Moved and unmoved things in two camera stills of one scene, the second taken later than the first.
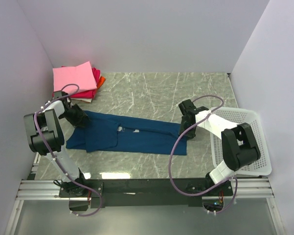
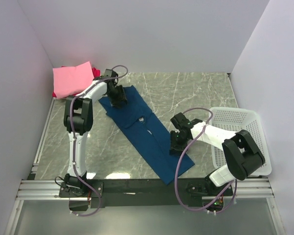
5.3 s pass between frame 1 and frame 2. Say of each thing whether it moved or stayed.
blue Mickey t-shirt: moved
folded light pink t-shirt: stayed
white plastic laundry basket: stayed
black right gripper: moved
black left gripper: moved
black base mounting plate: stayed
